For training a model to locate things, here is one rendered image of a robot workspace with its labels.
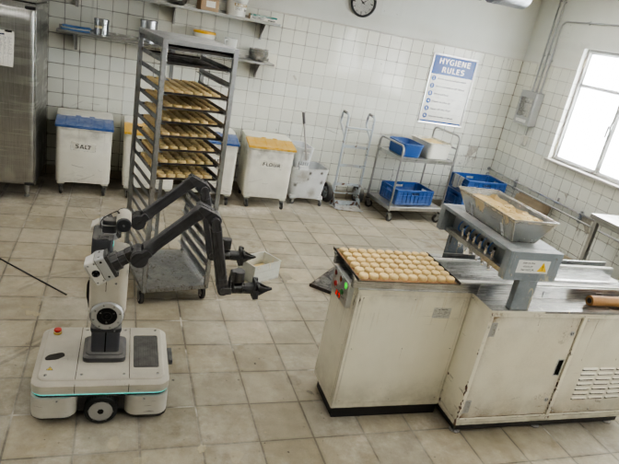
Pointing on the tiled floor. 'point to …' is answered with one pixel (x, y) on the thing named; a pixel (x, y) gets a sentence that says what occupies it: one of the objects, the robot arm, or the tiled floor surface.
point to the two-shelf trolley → (420, 180)
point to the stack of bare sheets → (324, 282)
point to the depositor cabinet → (532, 363)
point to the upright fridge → (24, 93)
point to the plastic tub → (262, 267)
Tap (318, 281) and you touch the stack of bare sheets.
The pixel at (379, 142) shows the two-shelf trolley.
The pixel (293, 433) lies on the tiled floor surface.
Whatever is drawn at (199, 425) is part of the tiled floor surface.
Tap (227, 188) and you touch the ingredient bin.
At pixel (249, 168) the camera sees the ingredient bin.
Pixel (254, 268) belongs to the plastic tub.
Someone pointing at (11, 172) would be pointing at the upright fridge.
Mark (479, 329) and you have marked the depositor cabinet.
